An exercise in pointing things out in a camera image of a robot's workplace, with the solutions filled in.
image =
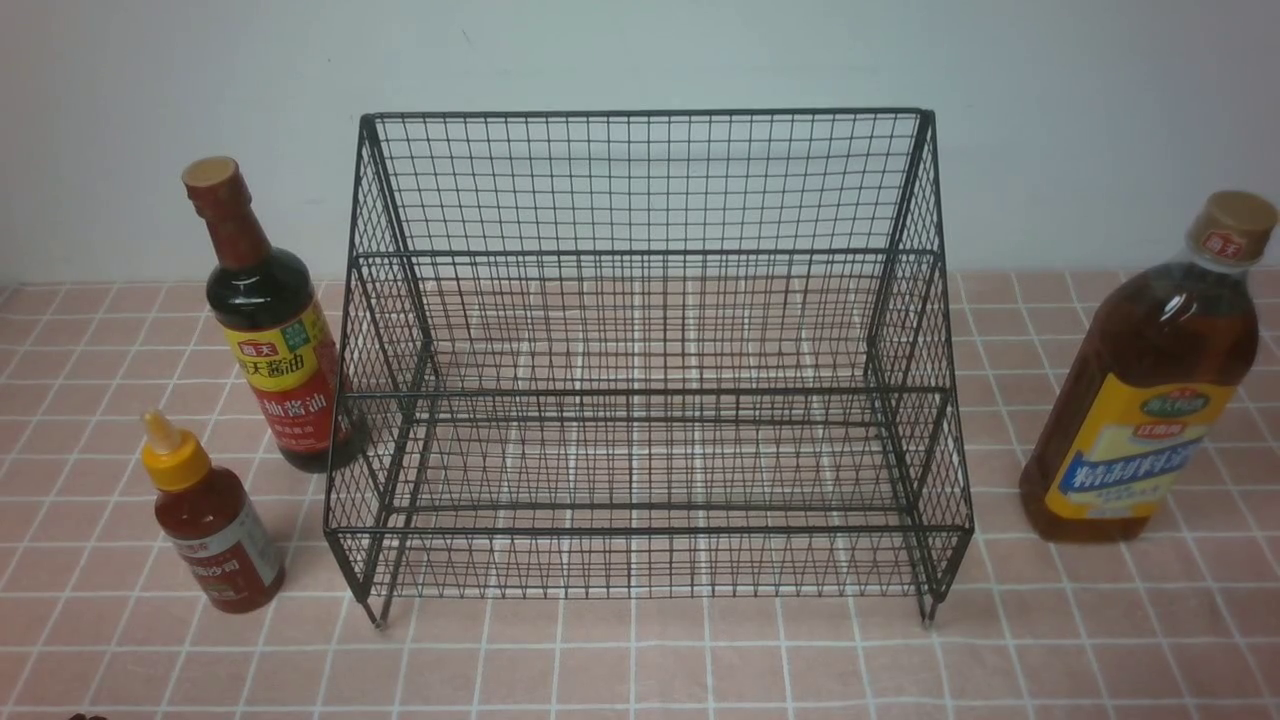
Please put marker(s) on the dark soy sauce bottle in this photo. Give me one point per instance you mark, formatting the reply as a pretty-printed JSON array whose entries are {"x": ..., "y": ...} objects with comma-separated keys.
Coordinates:
[{"x": 266, "y": 304}]

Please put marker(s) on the large amber cooking wine bottle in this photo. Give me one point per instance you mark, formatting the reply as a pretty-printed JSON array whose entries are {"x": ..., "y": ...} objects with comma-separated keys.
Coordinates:
[{"x": 1162, "y": 358}]

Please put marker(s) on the black wire mesh shelf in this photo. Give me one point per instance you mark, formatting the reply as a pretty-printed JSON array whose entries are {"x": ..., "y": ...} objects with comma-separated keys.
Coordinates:
[{"x": 642, "y": 354}]

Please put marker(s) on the small red chili sauce bottle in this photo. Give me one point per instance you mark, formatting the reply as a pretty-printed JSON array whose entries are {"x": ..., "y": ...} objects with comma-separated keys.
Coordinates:
[{"x": 206, "y": 514}]

